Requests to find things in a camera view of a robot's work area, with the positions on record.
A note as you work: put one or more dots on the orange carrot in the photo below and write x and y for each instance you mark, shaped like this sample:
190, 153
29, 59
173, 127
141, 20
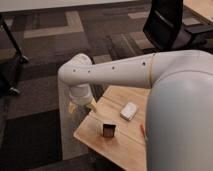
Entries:
143, 132

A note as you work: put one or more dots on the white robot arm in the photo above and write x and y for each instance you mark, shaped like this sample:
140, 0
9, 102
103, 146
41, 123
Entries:
179, 121

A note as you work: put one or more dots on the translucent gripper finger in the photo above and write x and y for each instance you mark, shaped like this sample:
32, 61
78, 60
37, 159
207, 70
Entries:
71, 107
92, 105

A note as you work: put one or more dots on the light wooden desk corner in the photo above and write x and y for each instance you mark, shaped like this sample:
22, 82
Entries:
202, 8

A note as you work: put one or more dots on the small dark brown cup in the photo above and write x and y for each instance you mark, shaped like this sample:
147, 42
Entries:
109, 130

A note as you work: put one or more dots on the black wheeled stand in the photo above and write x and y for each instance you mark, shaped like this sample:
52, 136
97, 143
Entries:
11, 60

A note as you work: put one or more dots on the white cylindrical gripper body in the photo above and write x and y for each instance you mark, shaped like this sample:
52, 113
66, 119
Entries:
81, 94

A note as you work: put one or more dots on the black office chair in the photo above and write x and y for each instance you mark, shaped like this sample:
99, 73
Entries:
165, 30

